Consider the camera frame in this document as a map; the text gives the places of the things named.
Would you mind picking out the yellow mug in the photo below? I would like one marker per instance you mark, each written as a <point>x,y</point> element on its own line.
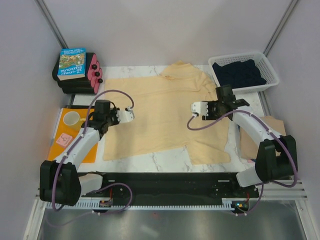
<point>73,120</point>

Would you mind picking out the navy t-shirt in basket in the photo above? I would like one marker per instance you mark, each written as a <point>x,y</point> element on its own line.
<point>239,74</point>

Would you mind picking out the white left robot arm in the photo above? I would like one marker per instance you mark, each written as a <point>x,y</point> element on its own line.
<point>60,183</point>

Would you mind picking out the folded beige t-shirt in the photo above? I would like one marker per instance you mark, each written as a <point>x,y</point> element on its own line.
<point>247,147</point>

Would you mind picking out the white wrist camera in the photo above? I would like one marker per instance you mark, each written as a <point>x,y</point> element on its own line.
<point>200,108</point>
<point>125,116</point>

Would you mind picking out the blue illustrated book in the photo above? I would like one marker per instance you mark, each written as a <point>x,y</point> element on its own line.
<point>71,64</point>

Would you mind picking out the white plastic basket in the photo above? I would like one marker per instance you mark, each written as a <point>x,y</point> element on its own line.
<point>262,63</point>

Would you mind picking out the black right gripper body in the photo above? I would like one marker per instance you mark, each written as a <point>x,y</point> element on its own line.
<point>214,111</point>

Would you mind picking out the pink cube block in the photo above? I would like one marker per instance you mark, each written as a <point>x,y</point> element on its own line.
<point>64,140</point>

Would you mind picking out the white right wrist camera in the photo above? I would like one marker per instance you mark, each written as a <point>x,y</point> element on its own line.
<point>200,108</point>

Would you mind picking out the white slotted cable duct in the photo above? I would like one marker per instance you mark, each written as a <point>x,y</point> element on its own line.
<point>104,204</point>

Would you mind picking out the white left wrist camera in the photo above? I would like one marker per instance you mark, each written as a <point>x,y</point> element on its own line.
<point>125,116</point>

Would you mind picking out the pink and black case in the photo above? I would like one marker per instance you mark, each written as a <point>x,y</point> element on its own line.
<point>87,85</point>

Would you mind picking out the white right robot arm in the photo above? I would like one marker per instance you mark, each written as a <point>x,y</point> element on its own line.
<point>276,156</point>

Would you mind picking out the yellow t-shirt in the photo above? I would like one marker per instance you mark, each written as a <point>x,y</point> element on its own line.
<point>163,118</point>

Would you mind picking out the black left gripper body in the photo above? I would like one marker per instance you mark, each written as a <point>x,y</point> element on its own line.
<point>111,118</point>

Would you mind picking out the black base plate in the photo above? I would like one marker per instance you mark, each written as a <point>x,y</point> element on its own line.
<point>172,188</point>

